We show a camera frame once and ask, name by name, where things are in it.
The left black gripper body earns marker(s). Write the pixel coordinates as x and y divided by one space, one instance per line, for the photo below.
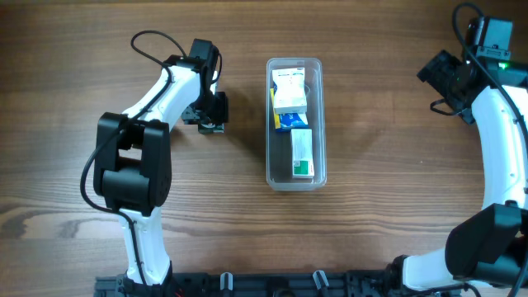
220 110

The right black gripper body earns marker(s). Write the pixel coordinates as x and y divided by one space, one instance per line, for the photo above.
431 72

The green square box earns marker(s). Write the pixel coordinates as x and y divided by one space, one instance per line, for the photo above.
210 129

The blue yellow VapoDrops box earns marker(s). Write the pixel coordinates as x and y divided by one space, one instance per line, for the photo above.
289 109

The white blue medicine box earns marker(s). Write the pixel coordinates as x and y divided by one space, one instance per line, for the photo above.
289 79

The white green medicine box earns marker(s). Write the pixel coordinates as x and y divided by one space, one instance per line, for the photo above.
302 153

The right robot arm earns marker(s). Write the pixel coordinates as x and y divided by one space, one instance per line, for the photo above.
484 88

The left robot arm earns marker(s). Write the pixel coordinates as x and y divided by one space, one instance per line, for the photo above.
132 159

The clear plastic container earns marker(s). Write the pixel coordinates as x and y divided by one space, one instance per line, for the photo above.
278 144

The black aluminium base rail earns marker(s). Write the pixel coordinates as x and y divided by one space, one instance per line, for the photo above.
318 283

